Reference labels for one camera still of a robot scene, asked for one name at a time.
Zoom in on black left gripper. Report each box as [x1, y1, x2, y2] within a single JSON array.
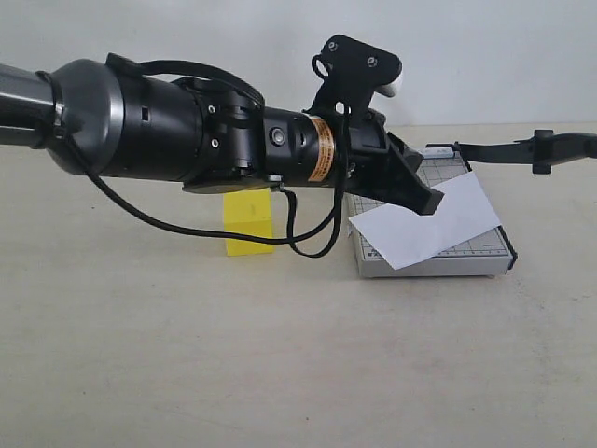
[[331, 109, 444, 216]]

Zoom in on white paper sheet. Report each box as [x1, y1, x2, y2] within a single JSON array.
[[349, 172, 501, 270]]

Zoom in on black cutter blade arm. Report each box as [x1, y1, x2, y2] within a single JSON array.
[[422, 129, 596, 175]]

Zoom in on yellow cube block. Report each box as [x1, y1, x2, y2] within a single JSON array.
[[223, 189, 274, 257]]

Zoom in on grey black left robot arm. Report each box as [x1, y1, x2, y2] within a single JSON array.
[[1, 52, 442, 216]]

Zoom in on grey paper cutter base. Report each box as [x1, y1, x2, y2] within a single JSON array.
[[348, 144, 518, 278]]

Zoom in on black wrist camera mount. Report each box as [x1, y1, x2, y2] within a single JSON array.
[[309, 35, 403, 122]]

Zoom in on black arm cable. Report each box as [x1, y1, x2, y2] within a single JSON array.
[[35, 69, 355, 259]]

